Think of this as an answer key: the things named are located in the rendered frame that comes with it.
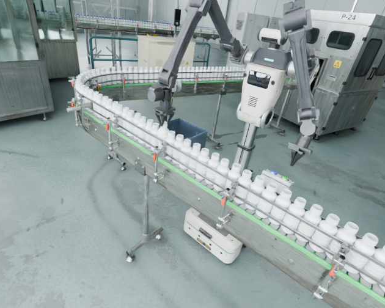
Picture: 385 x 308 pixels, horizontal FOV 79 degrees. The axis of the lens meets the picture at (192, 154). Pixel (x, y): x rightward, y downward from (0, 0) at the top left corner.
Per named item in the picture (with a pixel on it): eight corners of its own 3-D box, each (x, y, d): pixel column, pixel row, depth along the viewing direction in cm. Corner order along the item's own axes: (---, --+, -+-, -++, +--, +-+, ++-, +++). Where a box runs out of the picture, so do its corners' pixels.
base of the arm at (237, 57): (239, 62, 153) (248, 45, 152) (235, 56, 146) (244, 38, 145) (228, 60, 158) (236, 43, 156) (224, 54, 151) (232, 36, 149)
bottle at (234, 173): (234, 189, 116) (242, 162, 108) (236, 197, 111) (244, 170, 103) (222, 188, 116) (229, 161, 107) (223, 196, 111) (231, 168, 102)
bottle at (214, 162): (215, 178, 122) (221, 151, 114) (216, 186, 117) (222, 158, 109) (204, 177, 122) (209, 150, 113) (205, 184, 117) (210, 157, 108)
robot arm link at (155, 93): (176, 76, 113) (164, 72, 118) (158, 79, 105) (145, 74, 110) (174, 100, 119) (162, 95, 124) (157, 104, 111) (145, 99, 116)
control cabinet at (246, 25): (242, 81, 759) (256, 13, 661) (252, 85, 724) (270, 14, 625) (222, 82, 719) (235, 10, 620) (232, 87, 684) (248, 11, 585)
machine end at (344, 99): (308, 109, 586) (344, 18, 483) (361, 131, 495) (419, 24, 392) (264, 115, 508) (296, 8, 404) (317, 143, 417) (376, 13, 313)
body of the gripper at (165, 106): (153, 111, 122) (154, 97, 118) (167, 107, 129) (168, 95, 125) (162, 115, 119) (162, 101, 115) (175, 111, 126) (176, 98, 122)
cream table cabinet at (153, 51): (178, 88, 610) (181, 38, 549) (189, 95, 567) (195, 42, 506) (137, 90, 556) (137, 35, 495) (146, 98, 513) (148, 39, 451)
